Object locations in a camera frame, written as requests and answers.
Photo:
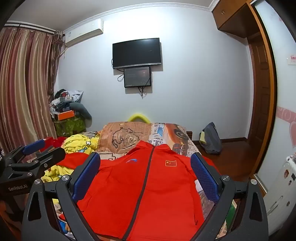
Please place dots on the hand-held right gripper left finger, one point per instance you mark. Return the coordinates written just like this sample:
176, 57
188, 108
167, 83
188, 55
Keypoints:
86, 178

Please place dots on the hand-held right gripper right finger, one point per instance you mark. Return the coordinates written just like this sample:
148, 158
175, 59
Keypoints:
204, 177

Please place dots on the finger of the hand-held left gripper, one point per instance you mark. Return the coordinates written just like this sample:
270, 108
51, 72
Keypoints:
34, 146
52, 155

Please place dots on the red zip jacket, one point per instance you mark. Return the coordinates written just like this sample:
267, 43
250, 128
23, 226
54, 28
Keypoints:
129, 185

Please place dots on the red fuzzy cloth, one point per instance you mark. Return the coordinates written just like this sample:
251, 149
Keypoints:
56, 141

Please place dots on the yellow cartoon blanket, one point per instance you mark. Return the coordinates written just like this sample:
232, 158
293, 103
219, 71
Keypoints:
76, 143

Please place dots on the green patterned cover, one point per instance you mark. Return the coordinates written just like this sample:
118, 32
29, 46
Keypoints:
69, 127

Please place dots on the printed bed sheet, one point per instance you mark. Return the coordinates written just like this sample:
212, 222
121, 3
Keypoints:
185, 147

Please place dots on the dark grey bag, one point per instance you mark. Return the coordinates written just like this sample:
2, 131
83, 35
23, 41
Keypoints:
211, 139

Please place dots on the orange box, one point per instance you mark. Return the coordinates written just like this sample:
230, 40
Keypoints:
66, 115

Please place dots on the green and orange object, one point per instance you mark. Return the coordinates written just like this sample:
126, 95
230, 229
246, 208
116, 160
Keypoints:
63, 102

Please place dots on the brown printed folded quilt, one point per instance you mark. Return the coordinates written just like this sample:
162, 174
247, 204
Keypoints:
122, 136

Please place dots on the striped brown curtain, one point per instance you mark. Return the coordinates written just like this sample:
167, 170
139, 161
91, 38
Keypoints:
20, 88

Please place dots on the white appliance with stickers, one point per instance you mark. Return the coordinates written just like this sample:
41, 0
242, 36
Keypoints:
281, 199

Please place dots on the wooden door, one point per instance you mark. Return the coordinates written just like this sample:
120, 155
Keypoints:
259, 92

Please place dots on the white air conditioner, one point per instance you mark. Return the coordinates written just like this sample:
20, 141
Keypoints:
84, 31

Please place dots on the wooden overhead cabinet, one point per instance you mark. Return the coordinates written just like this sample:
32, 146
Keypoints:
227, 16

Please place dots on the wooden bed frame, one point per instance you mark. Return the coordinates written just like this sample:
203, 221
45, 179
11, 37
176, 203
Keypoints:
189, 135

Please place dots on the small black wall monitor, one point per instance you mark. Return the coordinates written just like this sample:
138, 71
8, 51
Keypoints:
137, 77

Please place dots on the black wall television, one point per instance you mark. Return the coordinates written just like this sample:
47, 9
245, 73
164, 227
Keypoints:
136, 52

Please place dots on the red white wall sticker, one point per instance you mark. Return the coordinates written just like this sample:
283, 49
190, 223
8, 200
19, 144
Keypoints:
291, 59

